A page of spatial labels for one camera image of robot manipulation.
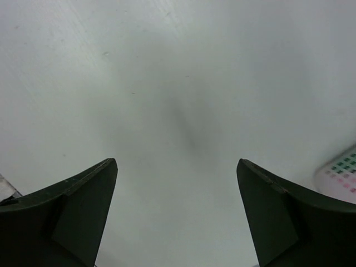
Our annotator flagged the white perforated plastic basket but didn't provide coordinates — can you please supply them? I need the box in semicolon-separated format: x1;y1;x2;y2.
313;145;356;204

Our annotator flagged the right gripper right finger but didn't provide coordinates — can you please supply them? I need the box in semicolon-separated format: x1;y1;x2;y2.
236;159;355;267

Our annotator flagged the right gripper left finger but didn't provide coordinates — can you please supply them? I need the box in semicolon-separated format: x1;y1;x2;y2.
1;158;118;266

